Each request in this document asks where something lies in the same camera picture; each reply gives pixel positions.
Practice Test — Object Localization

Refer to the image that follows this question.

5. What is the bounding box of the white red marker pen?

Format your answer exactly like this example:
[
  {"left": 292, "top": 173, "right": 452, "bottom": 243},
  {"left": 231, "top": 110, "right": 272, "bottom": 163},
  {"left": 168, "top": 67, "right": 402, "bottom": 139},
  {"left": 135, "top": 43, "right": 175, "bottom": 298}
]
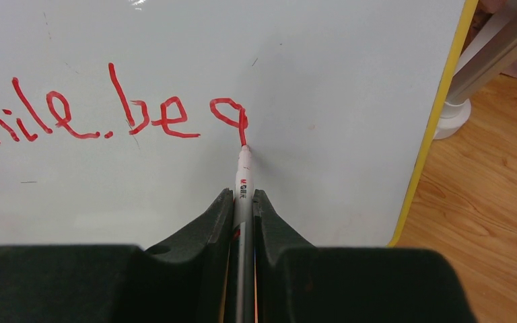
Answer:
[{"left": 234, "top": 145, "right": 254, "bottom": 322}]

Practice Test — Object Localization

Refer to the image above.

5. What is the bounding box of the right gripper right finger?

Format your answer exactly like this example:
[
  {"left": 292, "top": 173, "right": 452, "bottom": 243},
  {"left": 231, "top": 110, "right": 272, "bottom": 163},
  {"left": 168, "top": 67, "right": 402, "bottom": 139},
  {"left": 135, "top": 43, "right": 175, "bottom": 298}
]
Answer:
[{"left": 253, "top": 190, "right": 476, "bottom": 322}]

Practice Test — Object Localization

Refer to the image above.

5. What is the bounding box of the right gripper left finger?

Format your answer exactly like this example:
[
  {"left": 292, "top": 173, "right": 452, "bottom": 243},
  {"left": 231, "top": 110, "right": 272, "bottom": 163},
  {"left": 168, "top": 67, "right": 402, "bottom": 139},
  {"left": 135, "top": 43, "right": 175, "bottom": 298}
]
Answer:
[{"left": 0, "top": 189, "right": 234, "bottom": 322}]

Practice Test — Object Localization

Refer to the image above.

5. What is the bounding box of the yellow framed whiteboard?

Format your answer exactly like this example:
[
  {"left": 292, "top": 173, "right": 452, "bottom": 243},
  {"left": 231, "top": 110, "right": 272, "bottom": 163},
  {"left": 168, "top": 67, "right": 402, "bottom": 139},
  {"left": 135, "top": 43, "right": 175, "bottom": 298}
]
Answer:
[{"left": 0, "top": 1, "right": 476, "bottom": 247}]

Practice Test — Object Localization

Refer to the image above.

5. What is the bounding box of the silver clothes rack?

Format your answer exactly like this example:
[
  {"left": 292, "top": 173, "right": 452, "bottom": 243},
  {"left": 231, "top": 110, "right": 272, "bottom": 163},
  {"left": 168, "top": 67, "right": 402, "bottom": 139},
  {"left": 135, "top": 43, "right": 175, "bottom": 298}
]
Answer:
[{"left": 434, "top": 1, "right": 517, "bottom": 140}]

